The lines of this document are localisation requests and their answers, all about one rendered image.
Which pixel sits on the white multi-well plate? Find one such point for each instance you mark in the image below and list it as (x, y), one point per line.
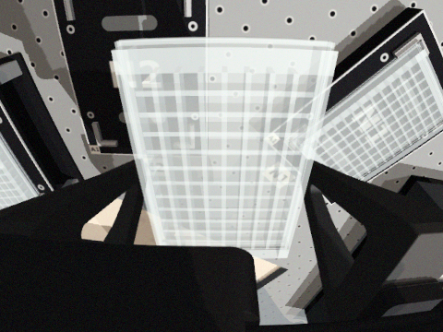
(419, 123)
(15, 184)
(251, 202)

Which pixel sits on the grey perforated base plate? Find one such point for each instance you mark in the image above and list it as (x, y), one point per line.
(29, 27)

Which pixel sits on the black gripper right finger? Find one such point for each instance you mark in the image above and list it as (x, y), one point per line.
(404, 241)

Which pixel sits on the white and grey plate washer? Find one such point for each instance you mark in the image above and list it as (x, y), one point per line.
(424, 189)

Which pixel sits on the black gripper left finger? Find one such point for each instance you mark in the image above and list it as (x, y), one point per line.
(61, 214)

